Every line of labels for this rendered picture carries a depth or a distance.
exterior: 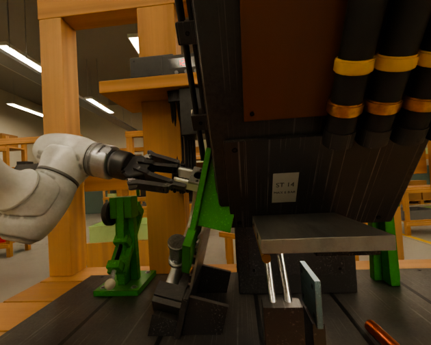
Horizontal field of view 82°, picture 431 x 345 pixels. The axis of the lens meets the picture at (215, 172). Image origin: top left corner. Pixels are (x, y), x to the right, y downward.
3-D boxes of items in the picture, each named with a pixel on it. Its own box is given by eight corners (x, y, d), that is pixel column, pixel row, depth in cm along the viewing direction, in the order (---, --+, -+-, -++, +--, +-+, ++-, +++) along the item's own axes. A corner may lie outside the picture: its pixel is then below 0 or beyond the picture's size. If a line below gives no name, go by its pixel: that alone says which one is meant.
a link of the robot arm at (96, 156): (100, 135, 66) (120, 139, 65) (107, 161, 72) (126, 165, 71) (79, 157, 59) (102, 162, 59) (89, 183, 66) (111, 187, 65)
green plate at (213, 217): (225, 258, 49) (247, 154, 49) (185, 249, 50) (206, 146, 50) (227, 243, 60) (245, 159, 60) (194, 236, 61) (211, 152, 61)
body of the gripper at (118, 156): (102, 163, 59) (139, 171, 58) (120, 142, 65) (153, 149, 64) (109, 184, 65) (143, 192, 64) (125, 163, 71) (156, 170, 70)
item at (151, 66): (174, 74, 82) (172, 53, 82) (130, 78, 83) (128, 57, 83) (178, 82, 89) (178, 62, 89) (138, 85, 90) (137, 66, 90)
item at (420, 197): (419, 200, 880) (417, 179, 881) (440, 202, 799) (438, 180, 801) (386, 202, 876) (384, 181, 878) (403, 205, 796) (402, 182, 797)
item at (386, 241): (397, 260, 30) (395, 235, 30) (261, 263, 31) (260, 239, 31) (307, 213, 68) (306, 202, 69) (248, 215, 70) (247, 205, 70)
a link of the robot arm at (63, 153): (110, 155, 73) (88, 194, 66) (61, 145, 75) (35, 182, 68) (96, 131, 64) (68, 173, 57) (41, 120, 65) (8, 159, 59)
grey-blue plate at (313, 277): (330, 372, 38) (323, 280, 39) (317, 372, 39) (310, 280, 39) (312, 333, 48) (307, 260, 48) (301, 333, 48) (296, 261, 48)
